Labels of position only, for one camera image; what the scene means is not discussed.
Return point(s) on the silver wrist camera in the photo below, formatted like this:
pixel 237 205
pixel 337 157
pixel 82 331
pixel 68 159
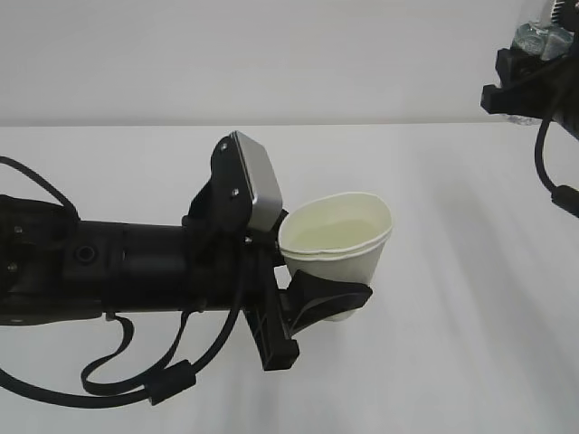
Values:
pixel 565 14
pixel 242 194

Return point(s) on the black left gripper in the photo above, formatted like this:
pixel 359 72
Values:
pixel 306 301

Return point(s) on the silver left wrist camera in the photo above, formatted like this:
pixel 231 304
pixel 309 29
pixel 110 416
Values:
pixel 242 194

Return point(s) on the white paper cup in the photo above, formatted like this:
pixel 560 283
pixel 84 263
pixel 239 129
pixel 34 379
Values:
pixel 339 237

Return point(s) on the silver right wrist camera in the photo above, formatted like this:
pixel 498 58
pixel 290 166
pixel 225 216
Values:
pixel 565 14

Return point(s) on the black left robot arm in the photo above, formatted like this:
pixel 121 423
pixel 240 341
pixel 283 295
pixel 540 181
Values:
pixel 55 268

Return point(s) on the clear water bottle green label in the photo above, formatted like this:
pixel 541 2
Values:
pixel 540 38

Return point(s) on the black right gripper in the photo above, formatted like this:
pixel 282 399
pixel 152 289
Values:
pixel 496 99

